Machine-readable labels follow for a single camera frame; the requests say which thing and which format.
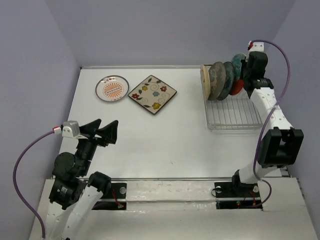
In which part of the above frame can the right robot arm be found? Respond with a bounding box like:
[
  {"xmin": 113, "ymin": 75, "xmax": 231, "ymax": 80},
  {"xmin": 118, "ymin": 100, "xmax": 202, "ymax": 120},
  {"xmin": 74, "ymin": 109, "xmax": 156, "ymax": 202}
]
[{"xmin": 230, "ymin": 51, "xmax": 304, "ymax": 196}]

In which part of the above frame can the square cream flower plate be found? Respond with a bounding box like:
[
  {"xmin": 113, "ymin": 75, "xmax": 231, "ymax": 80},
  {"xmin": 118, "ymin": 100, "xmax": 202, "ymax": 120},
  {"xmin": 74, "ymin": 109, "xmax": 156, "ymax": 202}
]
[{"xmin": 128, "ymin": 75, "xmax": 177, "ymax": 115}]

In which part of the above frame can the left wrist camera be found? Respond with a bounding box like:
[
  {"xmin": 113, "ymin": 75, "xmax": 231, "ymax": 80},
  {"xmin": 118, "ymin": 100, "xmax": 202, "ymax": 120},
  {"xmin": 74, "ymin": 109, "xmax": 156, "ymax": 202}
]
[{"xmin": 52, "ymin": 120, "xmax": 80, "ymax": 139}]

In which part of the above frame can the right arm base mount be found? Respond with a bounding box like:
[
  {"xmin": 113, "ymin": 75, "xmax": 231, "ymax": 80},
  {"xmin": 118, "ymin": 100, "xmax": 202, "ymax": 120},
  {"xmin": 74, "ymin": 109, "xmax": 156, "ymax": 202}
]
[{"xmin": 211, "ymin": 181, "xmax": 263, "ymax": 210}]

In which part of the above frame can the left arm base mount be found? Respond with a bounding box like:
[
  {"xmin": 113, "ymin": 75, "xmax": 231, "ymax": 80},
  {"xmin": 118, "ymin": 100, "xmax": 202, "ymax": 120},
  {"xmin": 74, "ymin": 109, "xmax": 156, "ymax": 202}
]
[{"xmin": 92, "ymin": 182, "xmax": 127, "ymax": 211}]

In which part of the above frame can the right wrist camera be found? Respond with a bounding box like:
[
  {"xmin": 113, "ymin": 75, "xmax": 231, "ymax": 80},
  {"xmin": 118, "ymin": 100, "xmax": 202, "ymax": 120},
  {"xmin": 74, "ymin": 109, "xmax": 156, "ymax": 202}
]
[{"xmin": 247, "ymin": 41, "xmax": 265, "ymax": 53}]

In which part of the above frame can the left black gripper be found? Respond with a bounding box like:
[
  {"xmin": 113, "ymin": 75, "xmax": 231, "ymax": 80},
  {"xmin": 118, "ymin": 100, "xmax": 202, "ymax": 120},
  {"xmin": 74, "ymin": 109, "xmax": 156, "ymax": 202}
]
[{"xmin": 75, "ymin": 117, "xmax": 120, "ymax": 174}]

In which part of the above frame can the dark blue blossom plate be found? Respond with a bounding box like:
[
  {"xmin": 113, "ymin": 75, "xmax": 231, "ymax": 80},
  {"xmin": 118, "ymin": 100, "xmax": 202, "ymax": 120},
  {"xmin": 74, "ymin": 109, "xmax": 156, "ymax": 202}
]
[{"xmin": 217, "ymin": 61, "xmax": 235, "ymax": 101}]

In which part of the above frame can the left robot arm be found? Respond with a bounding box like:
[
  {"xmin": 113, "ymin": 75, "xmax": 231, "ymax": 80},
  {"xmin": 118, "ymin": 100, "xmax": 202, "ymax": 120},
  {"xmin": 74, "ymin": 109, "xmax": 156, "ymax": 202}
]
[{"xmin": 44, "ymin": 118, "xmax": 119, "ymax": 240}]

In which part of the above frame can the white orange sunburst round plate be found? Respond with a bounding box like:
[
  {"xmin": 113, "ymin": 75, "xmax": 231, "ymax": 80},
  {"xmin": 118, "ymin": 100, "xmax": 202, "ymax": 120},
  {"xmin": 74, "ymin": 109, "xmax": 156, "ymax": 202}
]
[{"xmin": 95, "ymin": 75, "xmax": 130, "ymax": 103}]

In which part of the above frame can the teal and red round plate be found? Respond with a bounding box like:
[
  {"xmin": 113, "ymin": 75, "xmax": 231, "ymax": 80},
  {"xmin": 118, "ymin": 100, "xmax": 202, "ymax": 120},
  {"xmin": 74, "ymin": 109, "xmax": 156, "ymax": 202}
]
[{"xmin": 229, "ymin": 52, "xmax": 246, "ymax": 96}]

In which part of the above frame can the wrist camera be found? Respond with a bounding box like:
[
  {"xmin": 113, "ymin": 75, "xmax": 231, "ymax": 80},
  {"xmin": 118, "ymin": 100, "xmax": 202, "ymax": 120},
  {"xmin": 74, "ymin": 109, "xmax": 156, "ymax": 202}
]
[
  {"xmin": 52, "ymin": 120, "xmax": 80, "ymax": 139},
  {"xmin": 247, "ymin": 41, "xmax": 265, "ymax": 53}
]

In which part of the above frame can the metal wire dish rack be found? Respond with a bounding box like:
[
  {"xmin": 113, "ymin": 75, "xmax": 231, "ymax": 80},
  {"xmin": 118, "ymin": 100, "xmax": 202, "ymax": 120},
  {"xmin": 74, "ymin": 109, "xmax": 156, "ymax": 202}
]
[{"xmin": 200, "ymin": 64, "xmax": 263, "ymax": 131}]

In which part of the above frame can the grey deer round plate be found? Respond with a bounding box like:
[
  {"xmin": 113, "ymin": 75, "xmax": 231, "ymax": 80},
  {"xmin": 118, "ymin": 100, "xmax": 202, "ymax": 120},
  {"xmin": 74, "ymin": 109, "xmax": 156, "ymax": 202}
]
[{"xmin": 208, "ymin": 61, "xmax": 226, "ymax": 101}]

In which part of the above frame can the cream bird plate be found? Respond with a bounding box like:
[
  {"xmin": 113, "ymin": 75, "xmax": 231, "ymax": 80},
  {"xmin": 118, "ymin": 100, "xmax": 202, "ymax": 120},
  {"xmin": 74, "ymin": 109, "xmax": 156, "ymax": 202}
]
[{"xmin": 200, "ymin": 64, "xmax": 211, "ymax": 101}]

